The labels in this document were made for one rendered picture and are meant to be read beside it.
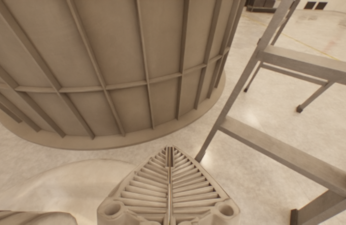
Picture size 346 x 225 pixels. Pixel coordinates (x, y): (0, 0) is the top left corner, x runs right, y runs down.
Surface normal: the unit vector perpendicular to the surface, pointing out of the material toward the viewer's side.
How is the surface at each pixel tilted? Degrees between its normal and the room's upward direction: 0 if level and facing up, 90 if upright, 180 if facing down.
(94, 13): 90
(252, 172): 0
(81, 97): 90
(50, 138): 0
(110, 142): 0
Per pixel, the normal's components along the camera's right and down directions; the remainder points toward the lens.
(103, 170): 0.08, -0.85
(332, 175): 0.04, -0.69
